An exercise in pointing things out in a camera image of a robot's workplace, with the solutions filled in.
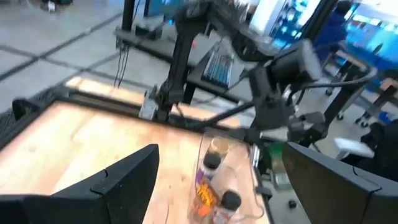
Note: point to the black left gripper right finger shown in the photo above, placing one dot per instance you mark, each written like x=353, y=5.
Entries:
x=342, y=202

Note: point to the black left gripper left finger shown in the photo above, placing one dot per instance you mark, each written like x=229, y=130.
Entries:
x=93, y=205

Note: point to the green spice jar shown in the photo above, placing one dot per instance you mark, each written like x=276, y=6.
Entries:
x=276, y=155

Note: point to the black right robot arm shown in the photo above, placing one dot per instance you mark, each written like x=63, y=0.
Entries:
x=183, y=62

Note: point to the white paper sheet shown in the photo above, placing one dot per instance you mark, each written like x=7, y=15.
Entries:
x=354, y=147

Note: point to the black keyboard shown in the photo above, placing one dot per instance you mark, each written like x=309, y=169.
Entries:
x=219, y=67

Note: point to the clear plastic bin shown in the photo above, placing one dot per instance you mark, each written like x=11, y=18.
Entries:
x=242, y=168

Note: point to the grey desk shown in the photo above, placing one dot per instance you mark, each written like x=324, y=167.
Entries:
x=199, y=77

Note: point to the computer monitor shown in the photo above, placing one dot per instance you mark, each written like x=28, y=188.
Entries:
x=280, y=18

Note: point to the person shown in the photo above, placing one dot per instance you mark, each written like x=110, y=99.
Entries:
x=332, y=28

